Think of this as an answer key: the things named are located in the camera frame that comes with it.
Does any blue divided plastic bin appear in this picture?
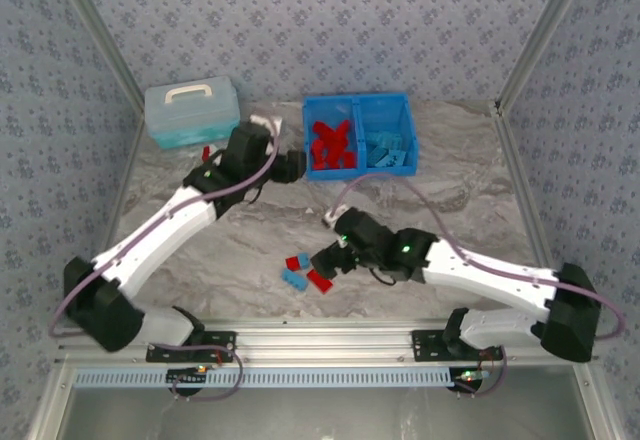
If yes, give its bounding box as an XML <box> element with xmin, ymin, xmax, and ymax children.
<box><xmin>302</xmin><ymin>91</ymin><xmax>419</xmax><ymax>182</ymax></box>

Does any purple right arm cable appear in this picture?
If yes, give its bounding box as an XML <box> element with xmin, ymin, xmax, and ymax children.
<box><xmin>323</xmin><ymin>173</ymin><xmax>626</xmax><ymax>344</ymax></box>

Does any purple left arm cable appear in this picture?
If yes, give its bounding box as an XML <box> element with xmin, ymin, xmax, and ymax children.
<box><xmin>48</xmin><ymin>115</ymin><xmax>284</xmax><ymax>339</ymax></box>

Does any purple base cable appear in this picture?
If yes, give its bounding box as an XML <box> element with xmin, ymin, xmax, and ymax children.
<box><xmin>457</xmin><ymin>354</ymin><xmax>510</xmax><ymax>397</ymax></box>
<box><xmin>149</xmin><ymin>339</ymin><xmax>245</xmax><ymax>402</ymax></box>

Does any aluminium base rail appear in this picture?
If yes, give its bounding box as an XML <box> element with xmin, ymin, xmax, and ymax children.
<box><xmin>54</xmin><ymin>317</ymin><xmax>556</xmax><ymax>367</ymax></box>

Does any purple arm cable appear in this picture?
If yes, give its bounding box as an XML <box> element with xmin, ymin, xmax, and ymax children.
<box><xmin>48</xmin><ymin>115</ymin><xmax>284</xmax><ymax>339</ymax></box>
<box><xmin>323</xmin><ymin>173</ymin><xmax>626</xmax><ymax>344</ymax></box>

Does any light blue slotted cable duct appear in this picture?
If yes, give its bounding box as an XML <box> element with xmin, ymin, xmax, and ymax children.
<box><xmin>72</xmin><ymin>365</ymin><xmax>459</xmax><ymax>390</ymax></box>

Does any small controller board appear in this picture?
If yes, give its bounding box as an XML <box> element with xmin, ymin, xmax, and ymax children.
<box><xmin>452</xmin><ymin>367</ymin><xmax>485</xmax><ymax>392</ymax></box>
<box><xmin>166</xmin><ymin>367</ymin><xmax>212</xmax><ymax>387</ymax></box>

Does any light blue storage box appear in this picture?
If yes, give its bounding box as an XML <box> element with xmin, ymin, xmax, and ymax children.
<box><xmin>143</xmin><ymin>75</ymin><xmax>242</xmax><ymax>150</ymax></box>

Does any aluminium frame post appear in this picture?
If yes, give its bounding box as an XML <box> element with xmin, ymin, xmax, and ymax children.
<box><xmin>494</xmin><ymin>0</ymin><xmax>599</xmax><ymax>111</ymax></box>
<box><xmin>47</xmin><ymin>0</ymin><xmax>147</xmax><ymax>106</ymax></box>

